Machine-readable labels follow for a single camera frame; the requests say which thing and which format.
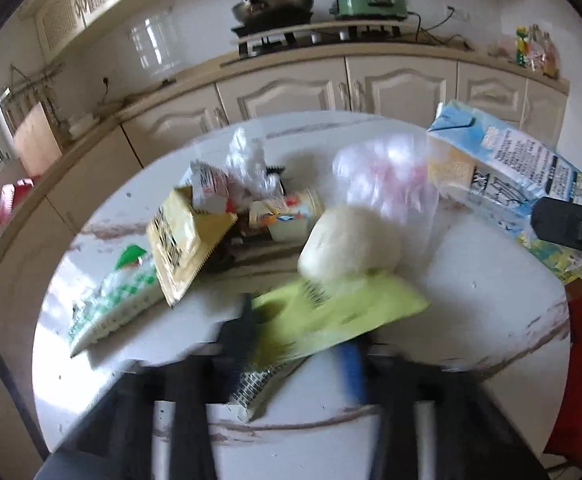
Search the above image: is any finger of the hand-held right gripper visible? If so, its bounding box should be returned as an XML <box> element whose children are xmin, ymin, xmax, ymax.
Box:
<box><xmin>531</xmin><ymin>197</ymin><xmax>582</xmax><ymax>259</ymax></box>

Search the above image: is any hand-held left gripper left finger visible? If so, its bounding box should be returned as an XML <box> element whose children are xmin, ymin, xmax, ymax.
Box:
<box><xmin>101</xmin><ymin>295</ymin><xmax>262</xmax><ymax>480</ymax></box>

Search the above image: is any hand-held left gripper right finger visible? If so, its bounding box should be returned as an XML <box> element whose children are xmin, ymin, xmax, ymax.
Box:
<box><xmin>338</xmin><ymin>340</ymin><xmax>522</xmax><ymax>480</ymax></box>

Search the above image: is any yellow-green snack wrapper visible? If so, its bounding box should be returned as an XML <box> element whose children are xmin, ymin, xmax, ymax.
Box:
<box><xmin>228</xmin><ymin>274</ymin><xmax>432</xmax><ymax>423</ymax></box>

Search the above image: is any blue and white milk carton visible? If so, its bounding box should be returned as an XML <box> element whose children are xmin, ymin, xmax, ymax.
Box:
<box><xmin>427</xmin><ymin>101</ymin><xmax>582</xmax><ymax>283</ymax></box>

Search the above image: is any yellow snack packet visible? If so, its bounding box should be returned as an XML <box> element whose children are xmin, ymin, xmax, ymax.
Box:
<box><xmin>147</xmin><ymin>186</ymin><xmax>239</xmax><ymax>308</ymax></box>

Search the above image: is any white steamed bun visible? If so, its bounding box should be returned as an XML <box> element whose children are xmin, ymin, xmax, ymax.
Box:
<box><xmin>297</xmin><ymin>205</ymin><xmax>403</xmax><ymax>287</ymax></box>

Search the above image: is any green and white packet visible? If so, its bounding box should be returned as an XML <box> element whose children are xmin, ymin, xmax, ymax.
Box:
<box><xmin>68</xmin><ymin>245</ymin><xmax>164</xmax><ymax>358</ymax></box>

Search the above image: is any red and white wrapper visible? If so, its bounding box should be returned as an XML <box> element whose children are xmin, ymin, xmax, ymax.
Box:
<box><xmin>188</xmin><ymin>159</ymin><xmax>233</xmax><ymax>213</ymax></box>

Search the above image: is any group of condiment bottles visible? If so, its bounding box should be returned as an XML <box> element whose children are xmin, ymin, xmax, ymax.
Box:
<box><xmin>515</xmin><ymin>24</ymin><xmax>560</xmax><ymax>79</ymax></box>

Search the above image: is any crumpled clear plastic wrap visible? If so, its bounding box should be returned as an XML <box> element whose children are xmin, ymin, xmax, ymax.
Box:
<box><xmin>225</xmin><ymin>127</ymin><xmax>284</xmax><ymax>197</ymax></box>

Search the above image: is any clear plastic bag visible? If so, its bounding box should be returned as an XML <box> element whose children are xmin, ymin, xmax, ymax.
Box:
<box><xmin>332</xmin><ymin>132</ymin><xmax>440</xmax><ymax>261</ymax></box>

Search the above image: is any cream kitchen base cabinet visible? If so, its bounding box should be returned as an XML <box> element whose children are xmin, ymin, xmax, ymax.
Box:
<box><xmin>0</xmin><ymin>42</ymin><xmax>572</xmax><ymax>321</ymax></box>

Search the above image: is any pink plastic basket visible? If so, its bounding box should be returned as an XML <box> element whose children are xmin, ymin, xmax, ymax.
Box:
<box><xmin>0</xmin><ymin>177</ymin><xmax>40</xmax><ymax>222</ymax></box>

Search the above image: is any wooden cutting board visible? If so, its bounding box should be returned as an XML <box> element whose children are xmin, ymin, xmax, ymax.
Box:
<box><xmin>12</xmin><ymin>102</ymin><xmax>65</xmax><ymax>177</ymax></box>

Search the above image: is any green electric cooker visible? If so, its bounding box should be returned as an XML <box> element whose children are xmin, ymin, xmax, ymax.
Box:
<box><xmin>329</xmin><ymin>0</ymin><xmax>422</xmax><ymax>22</ymax></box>

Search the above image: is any gas stove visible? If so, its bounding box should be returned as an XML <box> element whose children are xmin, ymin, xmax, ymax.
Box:
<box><xmin>230</xmin><ymin>21</ymin><xmax>405</xmax><ymax>59</ymax></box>

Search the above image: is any black frying pan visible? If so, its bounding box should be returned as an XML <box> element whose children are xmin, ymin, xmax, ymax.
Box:
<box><xmin>218</xmin><ymin>0</ymin><xmax>273</xmax><ymax>26</ymax></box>

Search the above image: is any black power cable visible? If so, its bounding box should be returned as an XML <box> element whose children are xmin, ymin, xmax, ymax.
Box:
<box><xmin>413</xmin><ymin>6</ymin><xmax>476</xmax><ymax>52</ymax></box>

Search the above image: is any cream lattice wall cabinet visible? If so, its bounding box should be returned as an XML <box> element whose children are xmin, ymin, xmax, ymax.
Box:
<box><xmin>32</xmin><ymin>0</ymin><xmax>150</xmax><ymax>57</ymax></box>

